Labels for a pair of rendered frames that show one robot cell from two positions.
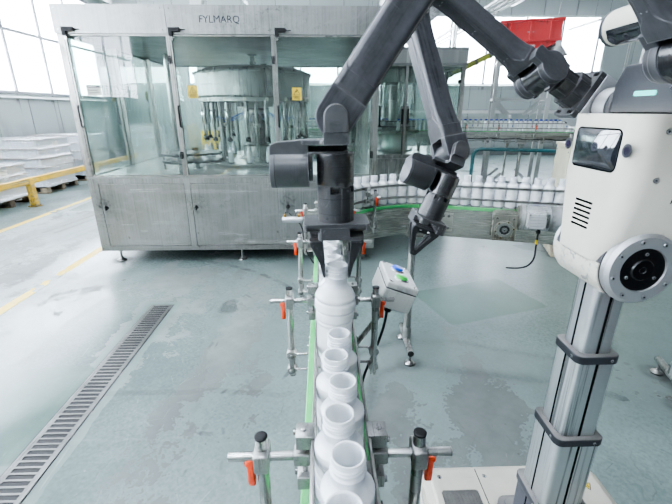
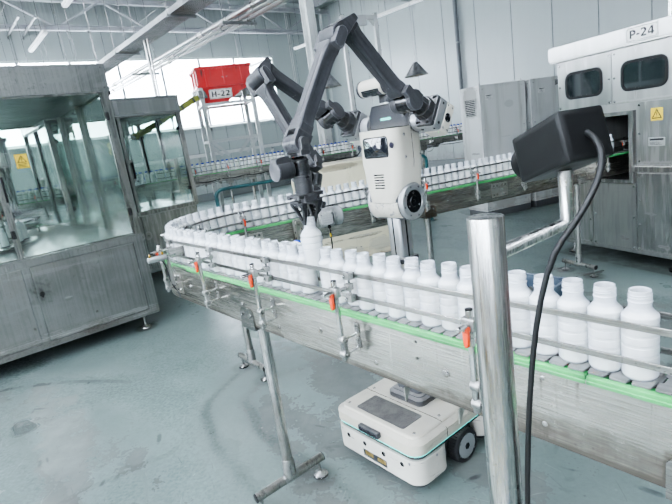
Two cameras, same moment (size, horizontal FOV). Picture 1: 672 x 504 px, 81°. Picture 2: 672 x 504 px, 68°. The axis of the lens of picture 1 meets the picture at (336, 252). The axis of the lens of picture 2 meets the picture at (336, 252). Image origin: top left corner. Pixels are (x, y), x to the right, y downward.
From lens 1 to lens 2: 111 cm
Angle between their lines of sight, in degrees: 35
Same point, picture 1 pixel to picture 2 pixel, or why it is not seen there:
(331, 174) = (304, 169)
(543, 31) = (235, 75)
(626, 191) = (397, 163)
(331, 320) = (316, 245)
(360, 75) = (307, 123)
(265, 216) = (12, 315)
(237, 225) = not seen: outside the picture
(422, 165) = not seen: hidden behind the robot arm
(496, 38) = not seen: hidden behind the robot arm
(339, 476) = (381, 260)
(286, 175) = (287, 172)
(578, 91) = (351, 121)
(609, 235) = (396, 187)
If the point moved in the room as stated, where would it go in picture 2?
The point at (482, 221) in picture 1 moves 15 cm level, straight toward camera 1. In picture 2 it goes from (286, 232) to (290, 235)
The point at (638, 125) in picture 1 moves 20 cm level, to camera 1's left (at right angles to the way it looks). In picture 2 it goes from (391, 133) to (354, 139)
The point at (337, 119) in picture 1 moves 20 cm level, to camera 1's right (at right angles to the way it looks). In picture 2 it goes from (305, 142) to (356, 135)
